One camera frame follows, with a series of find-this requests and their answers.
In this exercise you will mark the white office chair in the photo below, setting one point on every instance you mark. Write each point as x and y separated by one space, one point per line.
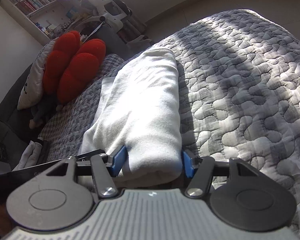
117 16

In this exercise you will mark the red flower-shaped cushion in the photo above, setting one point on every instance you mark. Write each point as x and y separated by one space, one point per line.
71 65

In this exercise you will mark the white printed pillow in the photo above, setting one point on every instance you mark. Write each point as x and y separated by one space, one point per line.
32 90

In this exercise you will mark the cream Winnie the Pooh sweatshirt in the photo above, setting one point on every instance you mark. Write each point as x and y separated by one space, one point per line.
139 109

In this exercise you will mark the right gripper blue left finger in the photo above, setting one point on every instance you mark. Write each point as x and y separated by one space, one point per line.
103 168

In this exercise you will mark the grey quilted bed cover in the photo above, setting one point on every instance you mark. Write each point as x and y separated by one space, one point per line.
239 91

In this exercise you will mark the white and black garment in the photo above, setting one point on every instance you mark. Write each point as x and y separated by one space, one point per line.
32 153

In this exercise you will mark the white bookshelf with books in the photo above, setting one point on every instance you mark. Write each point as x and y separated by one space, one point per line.
44 20

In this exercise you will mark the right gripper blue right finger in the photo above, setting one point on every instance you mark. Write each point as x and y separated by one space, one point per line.
200 171

